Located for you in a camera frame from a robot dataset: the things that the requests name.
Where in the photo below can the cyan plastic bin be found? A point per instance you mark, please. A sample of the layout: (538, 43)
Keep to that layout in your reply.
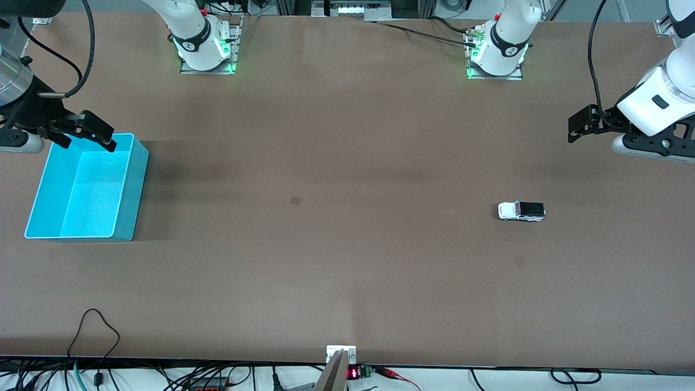
(92, 195)

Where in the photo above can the red alligator clip leads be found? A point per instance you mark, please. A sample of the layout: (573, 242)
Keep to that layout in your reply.
(388, 372)

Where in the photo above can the small red display circuit board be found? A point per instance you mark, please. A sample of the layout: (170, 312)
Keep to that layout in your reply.
(359, 373)

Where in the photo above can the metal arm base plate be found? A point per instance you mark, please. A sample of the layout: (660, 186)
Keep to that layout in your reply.
(516, 77)
(234, 49)

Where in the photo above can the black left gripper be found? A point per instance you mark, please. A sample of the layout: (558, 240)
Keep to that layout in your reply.
(608, 119)

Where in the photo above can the black left camera mount bracket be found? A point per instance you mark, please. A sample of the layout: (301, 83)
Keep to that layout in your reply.
(640, 142)

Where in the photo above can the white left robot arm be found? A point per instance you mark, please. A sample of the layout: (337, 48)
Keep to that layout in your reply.
(510, 27)

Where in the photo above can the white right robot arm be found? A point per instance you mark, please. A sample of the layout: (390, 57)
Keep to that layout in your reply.
(187, 24)

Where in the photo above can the silver metal table bracket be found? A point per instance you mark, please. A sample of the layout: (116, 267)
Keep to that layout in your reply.
(334, 350)

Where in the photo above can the black power plug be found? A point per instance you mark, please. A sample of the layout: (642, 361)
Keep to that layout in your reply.
(276, 380)

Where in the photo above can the grey aluminium bar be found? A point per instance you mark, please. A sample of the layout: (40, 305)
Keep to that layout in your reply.
(332, 374)

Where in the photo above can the silver corner bracket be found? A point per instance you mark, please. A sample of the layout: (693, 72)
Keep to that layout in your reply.
(42, 20)
(663, 27)

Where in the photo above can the black orange power strip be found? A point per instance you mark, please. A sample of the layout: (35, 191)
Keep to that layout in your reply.
(209, 384)

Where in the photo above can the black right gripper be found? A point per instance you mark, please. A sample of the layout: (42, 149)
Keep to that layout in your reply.
(31, 111)

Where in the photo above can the grey device with lit panel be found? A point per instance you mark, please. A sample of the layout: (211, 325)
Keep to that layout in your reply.
(353, 10)

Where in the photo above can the white jeep toy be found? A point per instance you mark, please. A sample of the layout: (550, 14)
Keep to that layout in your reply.
(521, 212)

